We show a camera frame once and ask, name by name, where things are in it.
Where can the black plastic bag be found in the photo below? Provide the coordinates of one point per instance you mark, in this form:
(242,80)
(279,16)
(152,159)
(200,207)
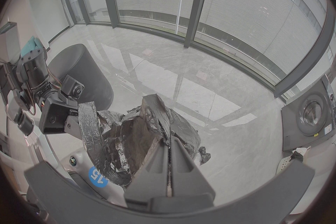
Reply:
(126,139)

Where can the crumpled black plastic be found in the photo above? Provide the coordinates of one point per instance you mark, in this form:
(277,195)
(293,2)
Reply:
(204,154)

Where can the white laundry basket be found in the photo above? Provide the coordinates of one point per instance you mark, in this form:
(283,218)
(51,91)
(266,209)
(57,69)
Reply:
(283,165)

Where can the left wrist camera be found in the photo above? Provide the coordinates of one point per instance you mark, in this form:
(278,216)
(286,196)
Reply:
(69,85)

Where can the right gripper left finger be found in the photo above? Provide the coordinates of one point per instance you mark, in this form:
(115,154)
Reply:
(151,178)

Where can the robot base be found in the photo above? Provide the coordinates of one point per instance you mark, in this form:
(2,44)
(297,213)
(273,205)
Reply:
(98,177)

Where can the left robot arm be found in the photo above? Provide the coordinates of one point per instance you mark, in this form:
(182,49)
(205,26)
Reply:
(34,70)

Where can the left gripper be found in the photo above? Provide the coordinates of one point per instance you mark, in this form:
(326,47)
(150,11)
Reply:
(53,112)

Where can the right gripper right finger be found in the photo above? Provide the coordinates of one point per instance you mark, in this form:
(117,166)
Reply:
(190,178)

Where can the grey washing machine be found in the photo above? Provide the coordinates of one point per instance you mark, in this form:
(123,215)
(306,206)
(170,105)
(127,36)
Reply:
(291,125)

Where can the pile of clothes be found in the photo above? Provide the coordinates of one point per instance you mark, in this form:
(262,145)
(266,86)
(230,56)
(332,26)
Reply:
(295,156)

